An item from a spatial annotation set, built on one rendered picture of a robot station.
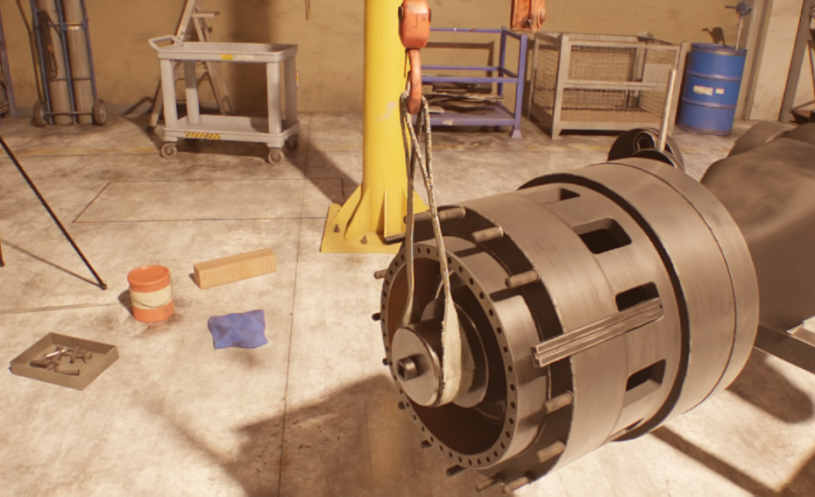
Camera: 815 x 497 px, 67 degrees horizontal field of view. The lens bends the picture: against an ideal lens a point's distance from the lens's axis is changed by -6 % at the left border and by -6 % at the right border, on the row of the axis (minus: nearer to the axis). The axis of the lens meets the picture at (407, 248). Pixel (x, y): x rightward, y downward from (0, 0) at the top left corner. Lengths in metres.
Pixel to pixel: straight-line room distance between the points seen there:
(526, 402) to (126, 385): 1.91
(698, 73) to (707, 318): 6.21
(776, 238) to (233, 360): 1.98
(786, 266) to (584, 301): 0.82
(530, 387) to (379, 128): 2.69
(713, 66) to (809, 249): 5.61
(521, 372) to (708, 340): 0.38
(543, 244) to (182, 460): 1.56
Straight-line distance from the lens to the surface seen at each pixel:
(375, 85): 3.53
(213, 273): 3.25
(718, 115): 7.37
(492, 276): 1.01
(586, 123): 6.36
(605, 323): 1.01
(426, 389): 1.10
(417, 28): 0.93
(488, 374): 1.09
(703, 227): 1.26
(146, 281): 2.98
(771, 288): 1.74
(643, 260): 1.13
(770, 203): 1.72
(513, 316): 0.99
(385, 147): 3.58
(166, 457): 2.29
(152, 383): 2.65
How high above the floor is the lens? 1.48
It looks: 24 degrees down
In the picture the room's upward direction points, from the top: 2 degrees clockwise
